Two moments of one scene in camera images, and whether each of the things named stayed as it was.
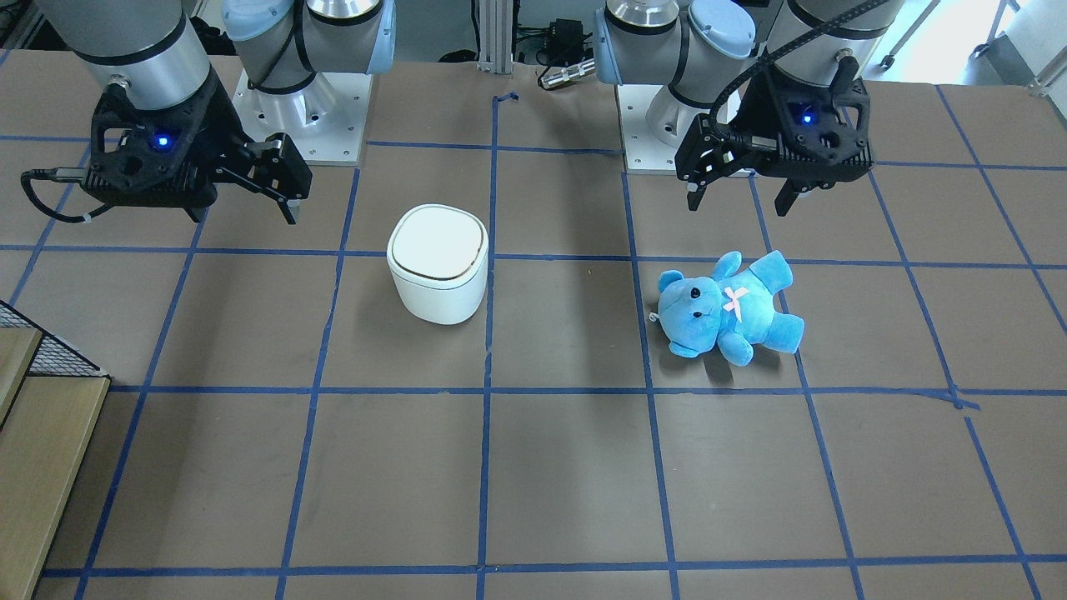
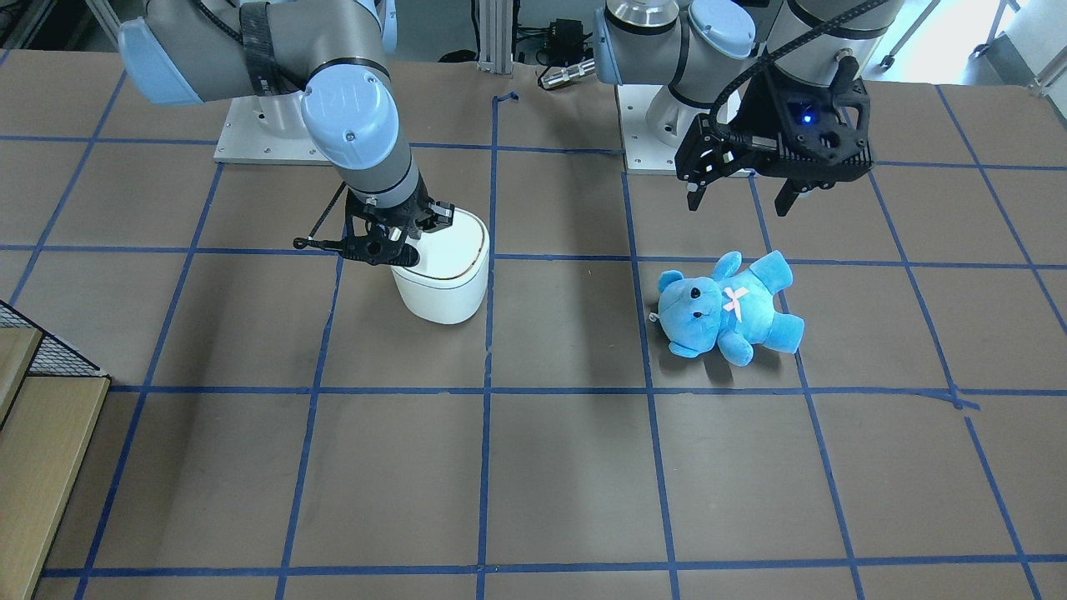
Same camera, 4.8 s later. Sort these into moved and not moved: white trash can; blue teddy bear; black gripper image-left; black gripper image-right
Moved: black gripper image-left
Not moved: blue teddy bear; white trash can; black gripper image-right
